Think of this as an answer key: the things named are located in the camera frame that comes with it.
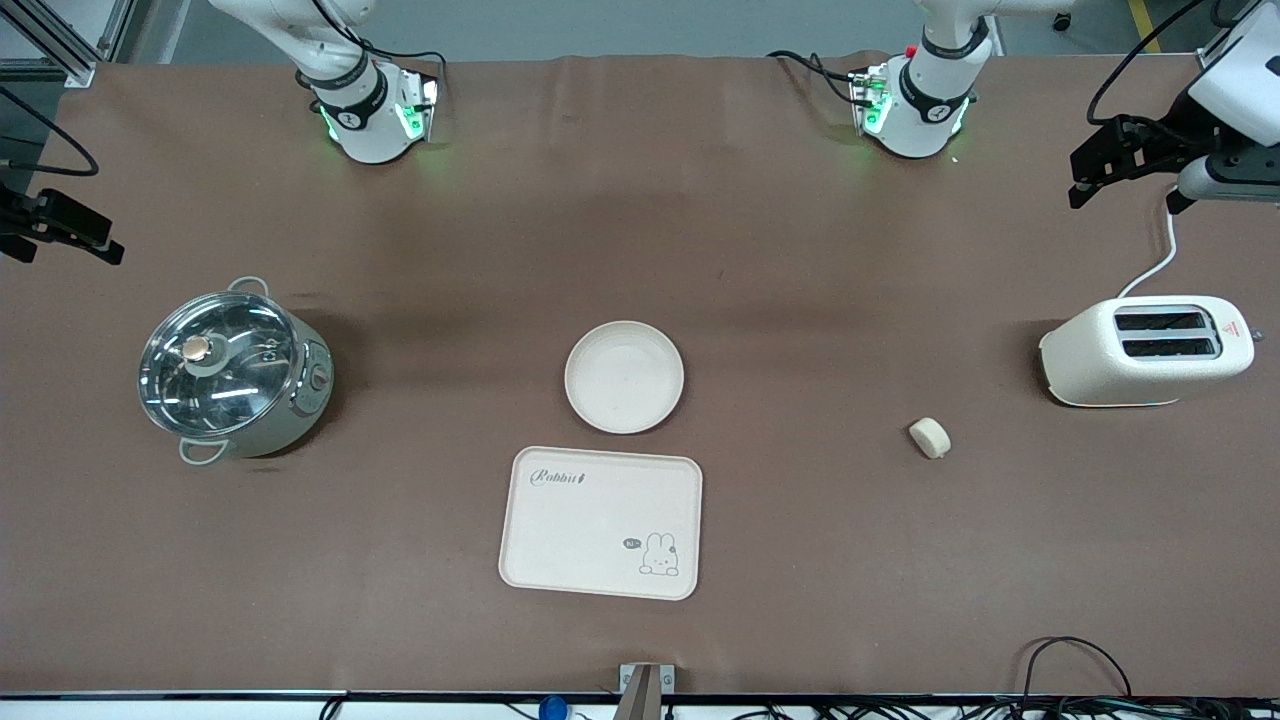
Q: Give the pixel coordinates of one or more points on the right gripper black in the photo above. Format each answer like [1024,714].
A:
[22,221]

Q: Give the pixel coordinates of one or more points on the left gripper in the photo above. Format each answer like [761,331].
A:
[1168,140]

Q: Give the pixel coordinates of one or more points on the small cream bun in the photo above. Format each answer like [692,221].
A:
[930,438]

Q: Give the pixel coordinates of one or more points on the round cream plate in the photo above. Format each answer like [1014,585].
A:
[624,377]

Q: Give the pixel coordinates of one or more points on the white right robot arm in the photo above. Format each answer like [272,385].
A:
[365,120]

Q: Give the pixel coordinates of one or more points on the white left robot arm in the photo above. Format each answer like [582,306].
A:
[925,100]

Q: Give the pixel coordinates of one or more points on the cream tray with rabbit print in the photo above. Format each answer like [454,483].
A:
[590,530]

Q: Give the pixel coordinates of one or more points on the cream two-slot toaster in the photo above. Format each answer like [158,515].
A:
[1140,370]

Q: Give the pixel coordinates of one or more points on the glass pot lid with knob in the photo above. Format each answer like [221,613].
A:
[215,360]

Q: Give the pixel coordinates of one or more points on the steel electric cooking pot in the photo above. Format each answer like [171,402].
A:
[285,400]

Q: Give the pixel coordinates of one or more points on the brown table cover cloth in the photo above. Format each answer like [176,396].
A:
[800,280]

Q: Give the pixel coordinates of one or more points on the blue round cap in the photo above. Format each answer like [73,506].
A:
[552,709]

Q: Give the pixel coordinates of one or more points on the aluminium frame profile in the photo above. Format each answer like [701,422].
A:
[1222,55]
[60,40]

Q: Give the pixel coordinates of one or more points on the grey metal camera bracket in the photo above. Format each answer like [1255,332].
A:
[645,695]

